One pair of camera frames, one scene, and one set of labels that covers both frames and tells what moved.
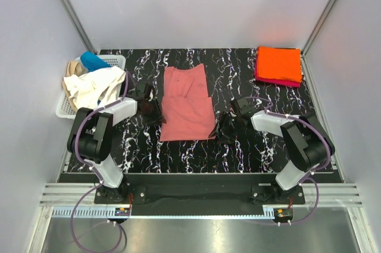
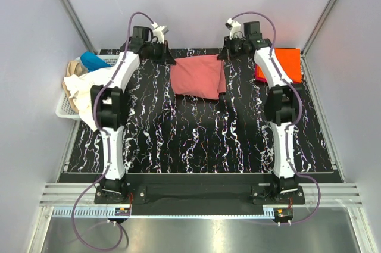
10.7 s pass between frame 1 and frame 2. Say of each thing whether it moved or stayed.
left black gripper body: moved
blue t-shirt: stayed
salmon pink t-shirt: moved
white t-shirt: stayed
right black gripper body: moved
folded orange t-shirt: stayed
